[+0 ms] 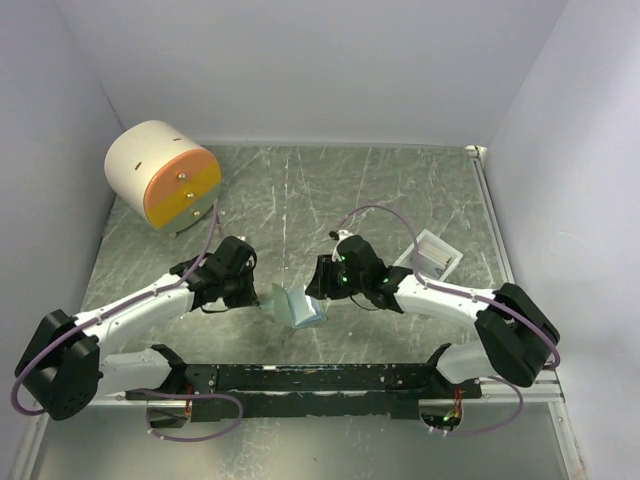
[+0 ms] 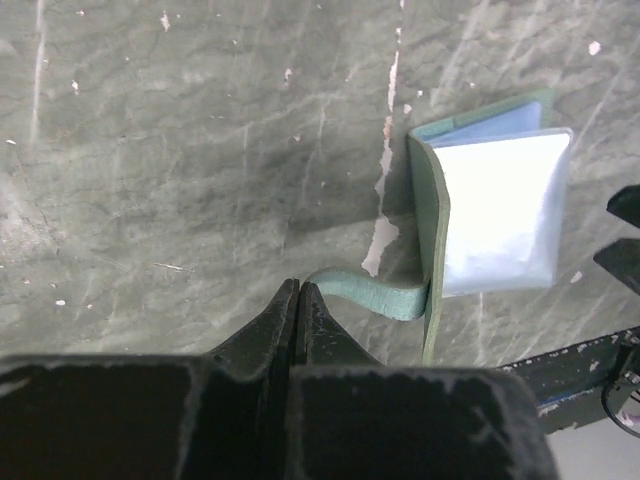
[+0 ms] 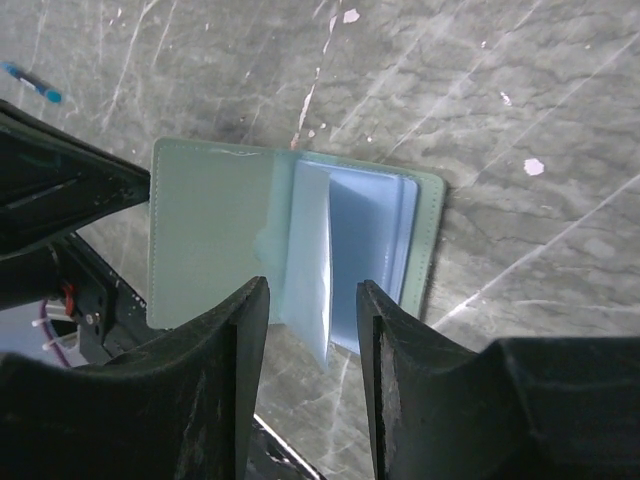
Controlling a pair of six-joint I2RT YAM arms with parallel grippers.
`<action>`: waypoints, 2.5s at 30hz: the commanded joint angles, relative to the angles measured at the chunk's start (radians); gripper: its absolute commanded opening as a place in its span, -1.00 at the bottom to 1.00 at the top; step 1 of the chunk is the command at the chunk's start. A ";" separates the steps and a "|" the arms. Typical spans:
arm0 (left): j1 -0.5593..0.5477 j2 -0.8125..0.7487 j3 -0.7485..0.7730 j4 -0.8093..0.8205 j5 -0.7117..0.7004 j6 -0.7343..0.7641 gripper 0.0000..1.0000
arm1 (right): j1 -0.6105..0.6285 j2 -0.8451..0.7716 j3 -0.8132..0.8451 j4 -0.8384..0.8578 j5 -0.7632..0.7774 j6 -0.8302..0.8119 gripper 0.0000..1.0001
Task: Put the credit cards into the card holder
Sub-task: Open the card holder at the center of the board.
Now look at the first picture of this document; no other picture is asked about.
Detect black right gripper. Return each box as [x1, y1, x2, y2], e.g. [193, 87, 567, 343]
[305, 254, 367, 300]

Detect green card holder wallet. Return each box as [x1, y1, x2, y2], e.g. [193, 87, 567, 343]
[260, 283, 326, 329]

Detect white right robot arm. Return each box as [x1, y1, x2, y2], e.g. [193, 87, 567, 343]
[305, 235, 560, 398]

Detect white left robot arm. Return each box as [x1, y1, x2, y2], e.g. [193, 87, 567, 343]
[11, 236, 258, 421]

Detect stack of cards in tray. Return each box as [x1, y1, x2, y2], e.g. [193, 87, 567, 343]
[414, 238, 453, 276]

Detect white plastic card tray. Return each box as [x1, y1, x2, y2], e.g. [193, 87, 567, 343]
[393, 229, 463, 281]

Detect round white drawer cabinet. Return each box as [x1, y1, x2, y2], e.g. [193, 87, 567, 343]
[104, 120, 222, 235]

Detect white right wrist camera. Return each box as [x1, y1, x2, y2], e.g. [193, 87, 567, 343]
[329, 229, 352, 248]

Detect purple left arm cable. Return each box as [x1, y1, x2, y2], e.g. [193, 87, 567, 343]
[10, 199, 223, 416]

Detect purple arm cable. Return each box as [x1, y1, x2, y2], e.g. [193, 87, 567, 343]
[337, 204, 560, 371]
[10, 199, 223, 416]

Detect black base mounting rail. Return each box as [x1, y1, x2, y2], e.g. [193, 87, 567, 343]
[124, 362, 484, 424]

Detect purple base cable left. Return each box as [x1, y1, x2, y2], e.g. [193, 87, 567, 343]
[134, 389, 245, 443]

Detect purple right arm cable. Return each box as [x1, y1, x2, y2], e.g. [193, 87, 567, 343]
[337, 204, 560, 371]

